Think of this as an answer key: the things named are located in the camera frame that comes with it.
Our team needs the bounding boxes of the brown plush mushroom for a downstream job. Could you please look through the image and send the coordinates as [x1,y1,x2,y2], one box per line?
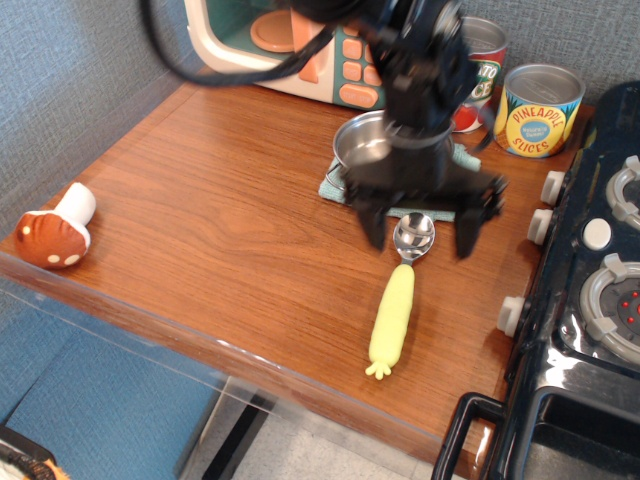
[13,182,97,270]

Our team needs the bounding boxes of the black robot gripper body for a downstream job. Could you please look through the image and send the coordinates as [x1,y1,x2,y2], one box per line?
[341,124,507,220]

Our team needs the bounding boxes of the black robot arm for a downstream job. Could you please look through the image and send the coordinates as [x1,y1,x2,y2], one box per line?
[291,1,506,259]

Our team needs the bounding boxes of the light blue folded cloth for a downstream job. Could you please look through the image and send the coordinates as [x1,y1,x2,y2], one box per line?
[318,143,481,223]

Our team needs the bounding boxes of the orange black object corner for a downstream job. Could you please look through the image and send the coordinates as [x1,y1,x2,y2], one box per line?
[1,425,69,480]

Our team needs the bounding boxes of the black toy stove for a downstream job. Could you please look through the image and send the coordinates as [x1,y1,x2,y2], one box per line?
[433,81,639,479]

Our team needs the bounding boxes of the stainless steel pot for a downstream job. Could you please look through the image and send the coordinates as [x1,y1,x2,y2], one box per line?
[324,109,457,193]

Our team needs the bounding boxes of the black braided cable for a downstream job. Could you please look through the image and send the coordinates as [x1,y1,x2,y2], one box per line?
[139,0,341,88]

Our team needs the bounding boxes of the spoon with yellow handle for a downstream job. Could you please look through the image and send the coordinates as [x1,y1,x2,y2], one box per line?
[365,212,436,380]

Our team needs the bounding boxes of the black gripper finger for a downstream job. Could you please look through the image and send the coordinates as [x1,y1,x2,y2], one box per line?
[352,197,394,251]
[454,208,484,259]

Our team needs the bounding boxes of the toy microwave oven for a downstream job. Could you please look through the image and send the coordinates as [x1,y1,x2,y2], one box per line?
[185,0,384,111]

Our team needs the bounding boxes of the pineapple slices can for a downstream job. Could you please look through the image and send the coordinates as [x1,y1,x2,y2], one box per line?
[493,64,585,159]

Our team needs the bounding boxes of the tomato sauce can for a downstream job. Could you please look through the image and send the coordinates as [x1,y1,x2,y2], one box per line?
[453,16,509,133]

